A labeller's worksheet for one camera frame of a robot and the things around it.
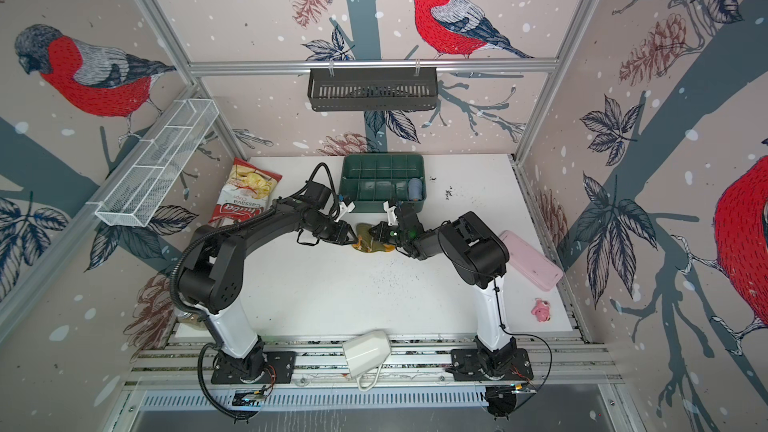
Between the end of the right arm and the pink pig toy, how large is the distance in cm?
38

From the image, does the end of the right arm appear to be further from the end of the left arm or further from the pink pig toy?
the pink pig toy

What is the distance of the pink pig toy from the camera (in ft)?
2.67

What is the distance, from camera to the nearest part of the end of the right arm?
0.81m
